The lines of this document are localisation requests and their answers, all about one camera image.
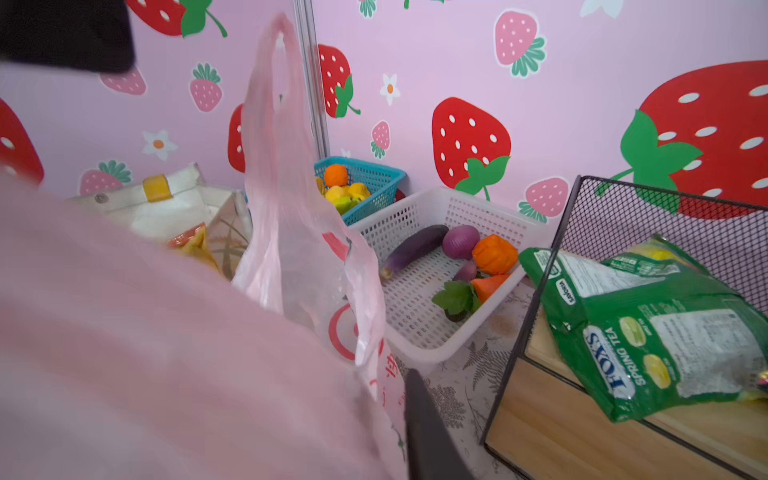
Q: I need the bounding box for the long dark purple eggplant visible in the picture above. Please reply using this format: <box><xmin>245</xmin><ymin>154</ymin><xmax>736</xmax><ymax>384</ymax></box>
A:
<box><xmin>380</xmin><ymin>225</ymin><xmax>449</xmax><ymax>281</ymax></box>

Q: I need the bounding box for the orange toy tangerine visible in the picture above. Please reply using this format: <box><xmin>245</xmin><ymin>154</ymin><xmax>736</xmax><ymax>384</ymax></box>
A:
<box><xmin>323</xmin><ymin>164</ymin><xmax>349</xmax><ymax>188</ymax></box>

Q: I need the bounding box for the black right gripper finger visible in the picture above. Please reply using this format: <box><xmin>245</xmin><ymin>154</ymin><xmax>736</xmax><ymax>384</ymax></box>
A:
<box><xmin>405</xmin><ymin>369</ymin><xmax>473</xmax><ymax>480</ymax></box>

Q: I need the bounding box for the teal plastic fruit basket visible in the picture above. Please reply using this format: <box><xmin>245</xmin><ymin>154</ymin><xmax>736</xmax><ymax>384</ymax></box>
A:
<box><xmin>314</xmin><ymin>157</ymin><xmax>407</xmax><ymax>226</ymax></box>

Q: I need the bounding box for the yellow toy lemon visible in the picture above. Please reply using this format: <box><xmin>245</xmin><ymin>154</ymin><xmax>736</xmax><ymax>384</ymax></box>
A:
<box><xmin>325</xmin><ymin>183</ymin><xmax>371</xmax><ymax>203</ymax></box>

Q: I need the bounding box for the white canvas tote bag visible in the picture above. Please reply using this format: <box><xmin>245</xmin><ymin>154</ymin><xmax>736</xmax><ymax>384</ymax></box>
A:
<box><xmin>72</xmin><ymin>160</ymin><xmax>252</xmax><ymax>280</ymax></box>

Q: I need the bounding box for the pink plastic grocery bag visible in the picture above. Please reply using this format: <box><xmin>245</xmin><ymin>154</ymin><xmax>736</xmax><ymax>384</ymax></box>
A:
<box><xmin>1</xmin><ymin>14</ymin><xmax>408</xmax><ymax>479</ymax></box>

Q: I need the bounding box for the orange toy pumpkin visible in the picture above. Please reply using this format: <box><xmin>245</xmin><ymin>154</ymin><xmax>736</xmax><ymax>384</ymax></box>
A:
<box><xmin>472</xmin><ymin>235</ymin><xmax>519</xmax><ymax>276</ymax></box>

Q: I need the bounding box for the black wire mesh basket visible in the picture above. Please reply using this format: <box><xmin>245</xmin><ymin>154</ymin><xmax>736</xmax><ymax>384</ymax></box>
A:
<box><xmin>482</xmin><ymin>176</ymin><xmax>767</xmax><ymax>479</ymax></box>

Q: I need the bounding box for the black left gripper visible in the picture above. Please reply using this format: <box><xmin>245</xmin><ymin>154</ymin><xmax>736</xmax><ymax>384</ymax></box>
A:
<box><xmin>1</xmin><ymin>0</ymin><xmax>135</xmax><ymax>73</ymax></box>

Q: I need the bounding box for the yellow snack packet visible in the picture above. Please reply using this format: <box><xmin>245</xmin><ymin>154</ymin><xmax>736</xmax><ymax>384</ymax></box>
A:
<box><xmin>167</xmin><ymin>223</ymin><xmax>220</xmax><ymax>272</ymax></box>

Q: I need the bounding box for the green snack packet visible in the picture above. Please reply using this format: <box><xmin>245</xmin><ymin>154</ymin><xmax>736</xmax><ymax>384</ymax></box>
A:
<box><xmin>519</xmin><ymin>235</ymin><xmax>767</xmax><ymax>423</ymax></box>

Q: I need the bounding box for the white plastic vegetable basket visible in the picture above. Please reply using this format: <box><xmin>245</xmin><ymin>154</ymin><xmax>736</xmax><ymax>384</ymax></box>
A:
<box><xmin>350</xmin><ymin>187</ymin><xmax>547</xmax><ymax>375</ymax></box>

